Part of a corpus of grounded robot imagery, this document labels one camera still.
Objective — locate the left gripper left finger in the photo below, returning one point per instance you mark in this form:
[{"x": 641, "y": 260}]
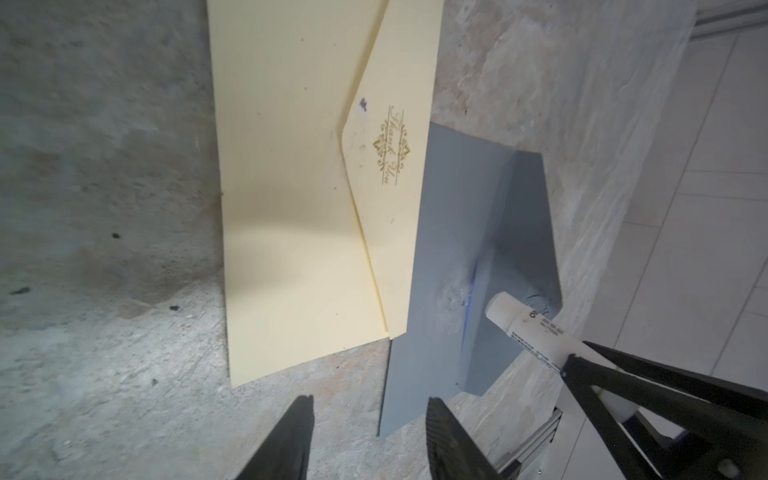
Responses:
[{"x": 285, "y": 452}]

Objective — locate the yellow paper envelope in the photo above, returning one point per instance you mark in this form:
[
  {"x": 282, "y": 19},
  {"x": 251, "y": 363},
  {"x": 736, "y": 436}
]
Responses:
[{"x": 322, "y": 113}]

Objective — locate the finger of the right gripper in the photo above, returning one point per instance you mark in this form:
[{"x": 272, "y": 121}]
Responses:
[{"x": 662, "y": 422}]

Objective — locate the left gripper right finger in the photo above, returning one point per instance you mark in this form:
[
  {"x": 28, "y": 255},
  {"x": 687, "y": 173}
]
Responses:
[{"x": 451, "y": 452}]

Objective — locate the white glue stick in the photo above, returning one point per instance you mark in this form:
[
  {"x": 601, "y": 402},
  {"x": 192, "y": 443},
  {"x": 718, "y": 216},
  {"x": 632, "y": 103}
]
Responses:
[{"x": 554, "y": 347}]

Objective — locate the grey envelope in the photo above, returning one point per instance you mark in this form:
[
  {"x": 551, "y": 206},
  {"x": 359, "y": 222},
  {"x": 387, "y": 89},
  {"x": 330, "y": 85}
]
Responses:
[{"x": 484, "y": 227}]

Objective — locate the aluminium mounting rail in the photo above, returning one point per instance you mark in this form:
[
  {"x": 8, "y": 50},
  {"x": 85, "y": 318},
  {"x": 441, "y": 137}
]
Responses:
[{"x": 526, "y": 458}]

